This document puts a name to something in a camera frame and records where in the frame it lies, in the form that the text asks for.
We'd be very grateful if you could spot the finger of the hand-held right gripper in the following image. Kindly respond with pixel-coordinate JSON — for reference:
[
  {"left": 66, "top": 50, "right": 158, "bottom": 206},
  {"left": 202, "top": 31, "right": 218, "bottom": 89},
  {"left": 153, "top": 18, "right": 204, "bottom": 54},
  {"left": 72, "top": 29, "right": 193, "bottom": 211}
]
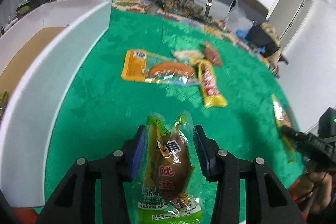
[{"left": 280, "top": 126, "right": 332, "bottom": 159}]

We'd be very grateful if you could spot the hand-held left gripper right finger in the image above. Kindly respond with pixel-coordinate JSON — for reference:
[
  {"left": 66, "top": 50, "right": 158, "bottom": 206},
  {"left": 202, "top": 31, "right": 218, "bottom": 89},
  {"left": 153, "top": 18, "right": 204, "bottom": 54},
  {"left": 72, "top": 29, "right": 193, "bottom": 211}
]
[{"left": 193, "top": 124, "right": 306, "bottom": 224}]

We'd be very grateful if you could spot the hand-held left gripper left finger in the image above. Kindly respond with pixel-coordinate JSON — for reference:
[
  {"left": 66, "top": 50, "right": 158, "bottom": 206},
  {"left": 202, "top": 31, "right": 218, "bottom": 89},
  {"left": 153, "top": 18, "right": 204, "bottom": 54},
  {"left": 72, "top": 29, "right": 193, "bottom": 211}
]
[{"left": 35, "top": 124, "right": 146, "bottom": 224}]

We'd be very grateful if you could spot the green brown snack packet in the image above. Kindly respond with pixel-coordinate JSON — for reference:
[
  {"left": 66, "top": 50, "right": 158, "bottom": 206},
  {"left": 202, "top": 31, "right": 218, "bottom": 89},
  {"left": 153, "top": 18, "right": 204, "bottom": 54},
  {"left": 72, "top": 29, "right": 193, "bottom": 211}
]
[{"left": 132, "top": 110, "right": 204, "bottom": 224}]

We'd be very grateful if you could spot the brown snack packet yellow edge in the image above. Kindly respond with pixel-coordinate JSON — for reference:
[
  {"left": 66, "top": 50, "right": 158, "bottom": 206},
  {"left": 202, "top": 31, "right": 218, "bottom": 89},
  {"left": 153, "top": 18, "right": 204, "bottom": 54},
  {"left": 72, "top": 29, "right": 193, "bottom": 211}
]
[{"left": 271, "top": 94, "right": 296, "bottom": 163}]

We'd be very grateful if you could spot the yellow red snack packet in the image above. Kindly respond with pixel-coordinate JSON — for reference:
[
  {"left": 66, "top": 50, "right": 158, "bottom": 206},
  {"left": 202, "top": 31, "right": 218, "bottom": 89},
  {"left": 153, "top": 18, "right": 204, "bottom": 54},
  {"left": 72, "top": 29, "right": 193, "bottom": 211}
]
[{"left": 196, "top": 59, "right": 228, "bottom": 108}]

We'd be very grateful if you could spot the orange sausage snack packet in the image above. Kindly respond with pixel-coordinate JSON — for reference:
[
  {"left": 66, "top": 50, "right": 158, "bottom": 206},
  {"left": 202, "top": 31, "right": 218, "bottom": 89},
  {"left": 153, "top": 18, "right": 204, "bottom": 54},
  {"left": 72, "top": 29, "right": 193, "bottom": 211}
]
[{"left": 121, "top": 49, "right": 197, "bottom": 86}]

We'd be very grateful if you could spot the white box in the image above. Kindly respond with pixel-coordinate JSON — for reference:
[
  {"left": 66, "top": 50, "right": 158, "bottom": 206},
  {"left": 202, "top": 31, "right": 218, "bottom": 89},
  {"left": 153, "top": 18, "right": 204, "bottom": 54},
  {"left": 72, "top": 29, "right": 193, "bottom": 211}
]
[{"left": 0, "top": 0, "right": 112, "bottom": 214}]

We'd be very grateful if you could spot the clear yellow-edged snack packet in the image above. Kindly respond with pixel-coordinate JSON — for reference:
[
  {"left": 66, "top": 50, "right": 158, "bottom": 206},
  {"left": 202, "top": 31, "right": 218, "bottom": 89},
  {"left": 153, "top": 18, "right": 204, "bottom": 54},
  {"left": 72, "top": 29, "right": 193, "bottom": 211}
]
[{"left": 0, "top": 90, "right": 8, "bottom": 115}]

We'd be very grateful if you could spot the person's right hand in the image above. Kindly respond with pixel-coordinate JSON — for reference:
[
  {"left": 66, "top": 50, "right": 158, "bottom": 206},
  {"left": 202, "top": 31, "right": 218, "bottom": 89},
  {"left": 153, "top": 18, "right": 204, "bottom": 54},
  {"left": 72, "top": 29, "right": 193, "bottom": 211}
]
[{"left": 302, "top": 172, "right": 333, "bottom": 213}]

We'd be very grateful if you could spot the green mat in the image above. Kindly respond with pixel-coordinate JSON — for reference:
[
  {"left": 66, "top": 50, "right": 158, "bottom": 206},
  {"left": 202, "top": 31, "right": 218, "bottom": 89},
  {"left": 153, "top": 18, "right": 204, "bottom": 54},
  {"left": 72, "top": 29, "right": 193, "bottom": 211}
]
[{"left": 43, "top": 7, "right": 302, "bottom": 224}]

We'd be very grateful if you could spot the black bag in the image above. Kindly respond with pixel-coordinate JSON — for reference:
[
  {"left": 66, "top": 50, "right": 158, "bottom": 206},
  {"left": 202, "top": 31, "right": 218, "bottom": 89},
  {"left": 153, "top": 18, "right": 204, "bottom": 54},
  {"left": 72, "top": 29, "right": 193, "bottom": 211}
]
[{"left": 246, "top": 22, "right": 289, "bottom": 65}]

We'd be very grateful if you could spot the white door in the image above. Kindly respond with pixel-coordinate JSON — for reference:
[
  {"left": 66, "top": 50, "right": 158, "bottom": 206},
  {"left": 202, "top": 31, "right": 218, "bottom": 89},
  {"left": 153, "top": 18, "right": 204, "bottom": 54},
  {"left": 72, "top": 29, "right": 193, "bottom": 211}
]
[{"left": 266, "top": 0, "right": 313, "bottom": 44}]

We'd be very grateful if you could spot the blue cloth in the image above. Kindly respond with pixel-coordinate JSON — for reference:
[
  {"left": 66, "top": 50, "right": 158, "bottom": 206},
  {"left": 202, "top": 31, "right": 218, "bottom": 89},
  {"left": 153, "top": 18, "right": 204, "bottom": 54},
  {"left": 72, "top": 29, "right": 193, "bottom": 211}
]
[{"left": 233, "top": 29, "right": 250, "bottom": 39}]

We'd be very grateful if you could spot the white plastic bag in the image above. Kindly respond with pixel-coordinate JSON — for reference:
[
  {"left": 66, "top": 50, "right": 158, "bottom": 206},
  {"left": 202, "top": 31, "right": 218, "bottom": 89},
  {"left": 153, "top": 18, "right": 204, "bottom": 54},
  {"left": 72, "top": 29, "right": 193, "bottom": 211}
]
[{"left": 224, "top": 0, "right": 253, "bottom": 30}]

